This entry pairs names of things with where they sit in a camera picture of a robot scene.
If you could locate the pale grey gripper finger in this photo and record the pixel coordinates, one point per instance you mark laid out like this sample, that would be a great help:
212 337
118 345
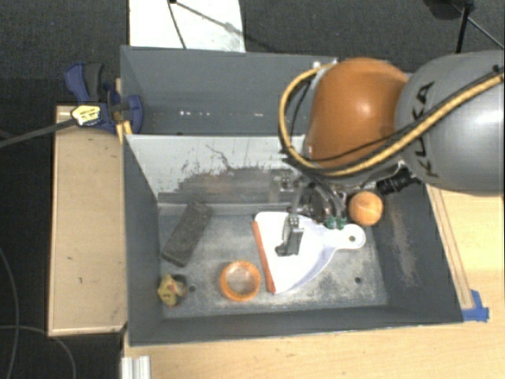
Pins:
296 241
285 235

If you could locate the white dustpan with orange edge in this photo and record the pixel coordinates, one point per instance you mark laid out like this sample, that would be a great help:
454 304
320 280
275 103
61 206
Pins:
300 269

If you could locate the orange ball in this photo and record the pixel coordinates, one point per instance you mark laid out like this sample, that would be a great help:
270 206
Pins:
365 208

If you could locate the dark green flat block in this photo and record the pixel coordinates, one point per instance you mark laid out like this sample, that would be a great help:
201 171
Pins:
187 233

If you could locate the yellow toy figure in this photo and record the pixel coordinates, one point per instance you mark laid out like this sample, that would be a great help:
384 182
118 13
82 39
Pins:
169 290

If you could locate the grey metal bin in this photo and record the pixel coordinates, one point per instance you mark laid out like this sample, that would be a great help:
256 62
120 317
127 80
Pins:
221 93

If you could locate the pale wood board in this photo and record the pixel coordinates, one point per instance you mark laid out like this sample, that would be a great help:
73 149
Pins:
87 227

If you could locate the black cylinder on white bracket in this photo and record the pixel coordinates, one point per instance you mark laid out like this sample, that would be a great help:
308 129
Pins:
394 183

